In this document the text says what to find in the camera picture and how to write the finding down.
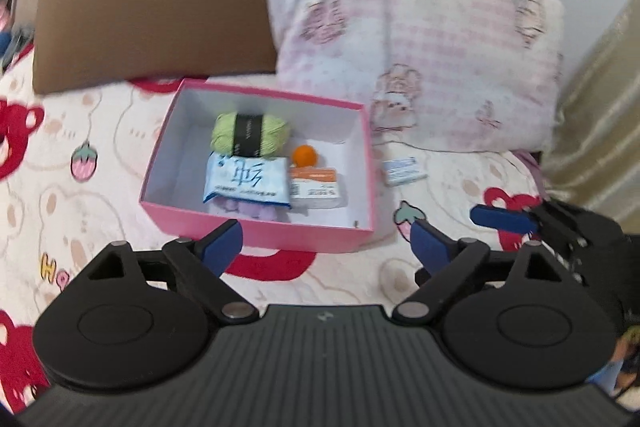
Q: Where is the orange makeup sponge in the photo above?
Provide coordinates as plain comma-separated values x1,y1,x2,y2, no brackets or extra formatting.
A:
292,145,319,168

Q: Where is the beige shiny curtain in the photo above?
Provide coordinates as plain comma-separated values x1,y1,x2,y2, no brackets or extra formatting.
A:
542,0,640,233

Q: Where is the brown cloud pillow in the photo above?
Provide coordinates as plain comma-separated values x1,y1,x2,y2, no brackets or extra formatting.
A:
32,0,336,95

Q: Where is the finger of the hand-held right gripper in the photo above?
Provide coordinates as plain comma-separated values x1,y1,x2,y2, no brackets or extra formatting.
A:
471,201,589,254

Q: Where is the orange and white medicine box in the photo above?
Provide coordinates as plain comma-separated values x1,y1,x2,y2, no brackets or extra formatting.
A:
289,167,346,202

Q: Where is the purple plush toy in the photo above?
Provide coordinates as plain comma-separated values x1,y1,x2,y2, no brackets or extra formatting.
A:
210,199,281,222

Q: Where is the blue and white medicine box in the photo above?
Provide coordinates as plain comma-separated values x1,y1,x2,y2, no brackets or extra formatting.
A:
382,157,429,186

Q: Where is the pink plaid pillow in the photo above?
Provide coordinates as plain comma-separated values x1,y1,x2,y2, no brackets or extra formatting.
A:
261,0,566,152

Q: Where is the pink cardboard box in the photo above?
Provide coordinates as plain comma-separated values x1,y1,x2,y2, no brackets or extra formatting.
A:
139,78,376,254

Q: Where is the green yarn ball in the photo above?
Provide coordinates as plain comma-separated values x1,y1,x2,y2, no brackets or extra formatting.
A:
211,112,292,158

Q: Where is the blue tissue packet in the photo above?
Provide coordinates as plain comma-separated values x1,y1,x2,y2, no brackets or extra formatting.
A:
202,152,292,208

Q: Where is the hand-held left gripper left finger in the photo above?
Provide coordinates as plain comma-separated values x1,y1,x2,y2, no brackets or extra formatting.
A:
86,219,261,324

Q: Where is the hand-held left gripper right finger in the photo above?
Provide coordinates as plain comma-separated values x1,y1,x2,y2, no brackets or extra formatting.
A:
391,220,566,324

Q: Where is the bear printed blanket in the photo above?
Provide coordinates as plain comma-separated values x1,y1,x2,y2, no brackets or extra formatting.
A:
0,52,566,413

